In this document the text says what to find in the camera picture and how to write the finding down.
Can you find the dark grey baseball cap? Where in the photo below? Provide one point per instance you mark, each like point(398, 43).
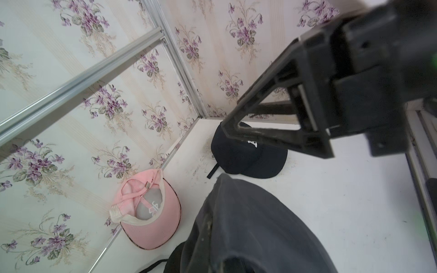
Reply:
point(242, 228)

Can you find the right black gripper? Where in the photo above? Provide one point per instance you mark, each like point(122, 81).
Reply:
point(368, 78)

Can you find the black cap white letter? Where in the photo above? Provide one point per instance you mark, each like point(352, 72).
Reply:
point(248, 158)

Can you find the pink cap back wall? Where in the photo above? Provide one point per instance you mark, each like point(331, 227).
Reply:
point(147, 208)

